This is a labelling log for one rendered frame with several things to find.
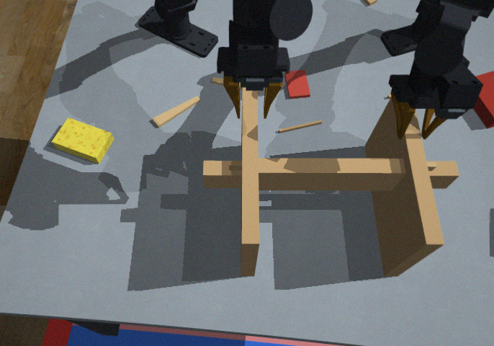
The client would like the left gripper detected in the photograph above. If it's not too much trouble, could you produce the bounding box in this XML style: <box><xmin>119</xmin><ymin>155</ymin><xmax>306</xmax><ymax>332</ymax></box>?
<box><xmin>389</xmin><ymin>75</ymin><xmax>447</xmax><ymax>139</ymax></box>

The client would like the yellow sponge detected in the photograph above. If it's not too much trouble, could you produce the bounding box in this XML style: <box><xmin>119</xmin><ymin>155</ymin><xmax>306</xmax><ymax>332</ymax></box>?
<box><xmin>52</xmin><ymin>117</ymin><xmax>114</xmax><ymax>164</ymax></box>

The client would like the tan wooden rail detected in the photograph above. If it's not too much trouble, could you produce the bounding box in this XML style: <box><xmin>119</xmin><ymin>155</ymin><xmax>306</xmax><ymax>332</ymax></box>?
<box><xmin>203</xmin><ymin>158</ymin><xmax>459</xmax><ymax>191</ymax></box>

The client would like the tan wooden board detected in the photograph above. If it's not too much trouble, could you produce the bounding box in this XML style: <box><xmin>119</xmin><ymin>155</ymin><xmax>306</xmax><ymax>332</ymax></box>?
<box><xmin>365</xmin><ymin>97</ymin><xmax>444</xmax><ymax>276</ymax></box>
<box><xmin>241</xmin><ymin>88</ymin><xmax>259</xmax><ymax>276</ymax></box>

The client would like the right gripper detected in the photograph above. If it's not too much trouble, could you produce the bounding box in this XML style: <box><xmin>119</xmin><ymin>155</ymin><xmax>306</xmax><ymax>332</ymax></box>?
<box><xmin>217</xmin><ymin>17</ymin><xmax>290</xmax><ymax>119</ymax></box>

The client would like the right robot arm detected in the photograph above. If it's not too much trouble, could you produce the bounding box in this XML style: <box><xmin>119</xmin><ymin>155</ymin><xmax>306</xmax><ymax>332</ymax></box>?
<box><xmin>138</xmin><ymin>0</ymin><xmax>313</xmax><ymax>91</ymax></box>

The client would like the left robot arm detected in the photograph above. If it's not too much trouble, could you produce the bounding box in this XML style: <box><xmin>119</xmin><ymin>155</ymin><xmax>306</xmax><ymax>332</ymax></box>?
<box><xmin>380</xmin><ymin>0</ymin><xmax>494</xmax><ymax>119</ymax></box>

